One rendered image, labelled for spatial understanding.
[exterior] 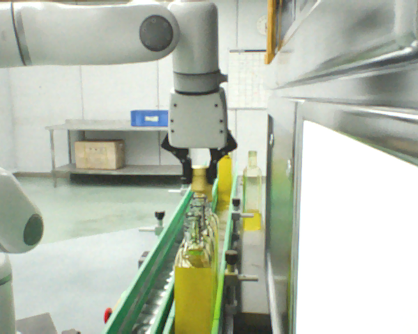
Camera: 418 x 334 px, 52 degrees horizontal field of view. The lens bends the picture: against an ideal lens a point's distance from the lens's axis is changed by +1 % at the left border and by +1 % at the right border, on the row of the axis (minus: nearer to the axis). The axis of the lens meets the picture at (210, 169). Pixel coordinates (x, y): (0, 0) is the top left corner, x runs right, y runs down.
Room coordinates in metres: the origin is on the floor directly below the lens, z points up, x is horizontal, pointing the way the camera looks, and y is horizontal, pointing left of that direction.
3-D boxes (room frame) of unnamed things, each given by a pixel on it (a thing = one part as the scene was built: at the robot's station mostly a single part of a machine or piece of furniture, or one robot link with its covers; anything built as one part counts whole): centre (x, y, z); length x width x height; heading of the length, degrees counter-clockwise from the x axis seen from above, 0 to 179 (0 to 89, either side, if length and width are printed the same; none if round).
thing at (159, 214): (1.11, 0.16, 0.94); 0.07 x 0.04 x 0.13; 85
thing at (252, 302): (1.28, -0.13, 0.84); 0.95 x 0.09 x 0.11; 175
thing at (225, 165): (1.73, -0.06, 1.02); 0.06 x 0.06 x 0.28; 85
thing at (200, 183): (0.74, 0.02, 1.17); 0.04 x 0.04 x 0.04
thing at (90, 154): (6.21, 1.63, 0.45); 0.62 x 0.44 x 0.40; 80
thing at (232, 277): (0.81, -0.06, 0.94); 0.07 x 0.04 x 0.13; 85
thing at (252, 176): (1.36, -0.14, 1.01); 0.06 x 0.06 x 0.26; 5
